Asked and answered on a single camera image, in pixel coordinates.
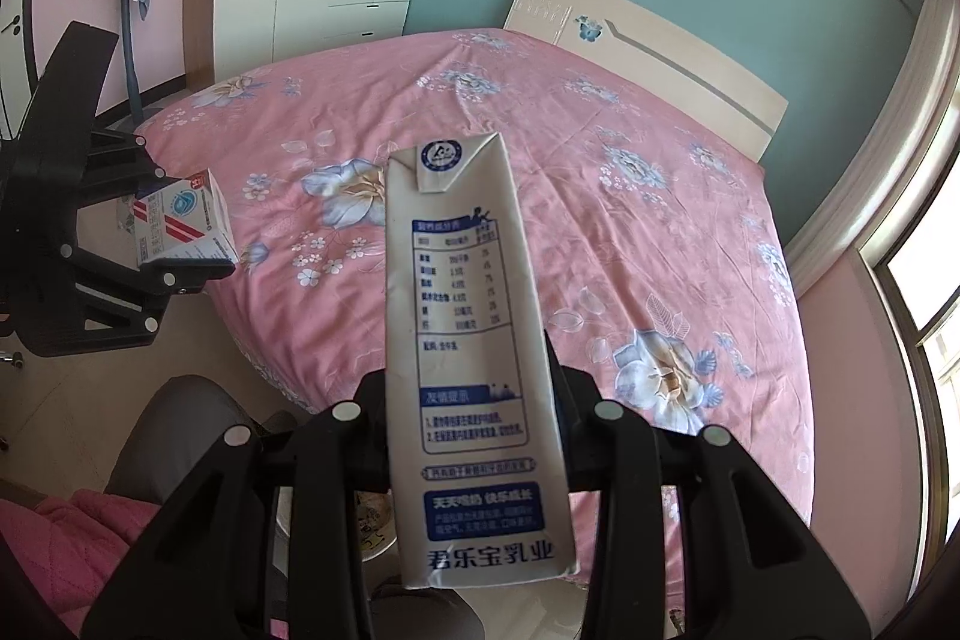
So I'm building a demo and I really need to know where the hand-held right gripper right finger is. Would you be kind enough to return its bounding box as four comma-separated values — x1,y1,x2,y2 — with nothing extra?
544,332,852,640

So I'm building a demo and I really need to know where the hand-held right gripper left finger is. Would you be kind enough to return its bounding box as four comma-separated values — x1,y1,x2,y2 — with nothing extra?
81,370,395,640

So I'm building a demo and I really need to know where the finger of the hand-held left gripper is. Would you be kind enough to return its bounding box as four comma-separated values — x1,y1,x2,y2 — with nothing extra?
15,235,237,356
71,134,170,206

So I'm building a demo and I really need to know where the small white red box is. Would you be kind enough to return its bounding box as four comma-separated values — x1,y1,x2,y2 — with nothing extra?
112,169,239,270

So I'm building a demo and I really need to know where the tall white blue milk carton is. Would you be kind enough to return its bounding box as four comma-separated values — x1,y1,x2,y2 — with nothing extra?
382,131,582,590

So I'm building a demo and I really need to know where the white round trash bin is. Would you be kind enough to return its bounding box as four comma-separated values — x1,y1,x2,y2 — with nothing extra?
271,488,398,562

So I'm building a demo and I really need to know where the coat stand pole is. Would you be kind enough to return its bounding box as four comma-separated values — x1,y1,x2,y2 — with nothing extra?
120,0,147,124

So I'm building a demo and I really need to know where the white door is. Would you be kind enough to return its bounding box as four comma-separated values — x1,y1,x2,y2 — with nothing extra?
0,0,38,139

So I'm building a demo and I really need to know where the person's left leg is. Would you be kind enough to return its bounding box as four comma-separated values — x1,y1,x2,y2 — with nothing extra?
105,377,260,498

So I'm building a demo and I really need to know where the floral bed sheet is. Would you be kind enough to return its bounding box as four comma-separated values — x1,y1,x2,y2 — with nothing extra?
139,29,815,551

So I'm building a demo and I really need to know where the pink quilted garment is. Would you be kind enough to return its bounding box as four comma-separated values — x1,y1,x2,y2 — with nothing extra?
0,490,158,640

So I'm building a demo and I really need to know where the white wooden headboard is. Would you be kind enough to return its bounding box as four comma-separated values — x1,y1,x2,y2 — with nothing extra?
502,0,788,161

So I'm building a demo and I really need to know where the window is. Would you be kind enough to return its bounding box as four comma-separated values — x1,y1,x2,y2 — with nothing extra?
862,107,960,483

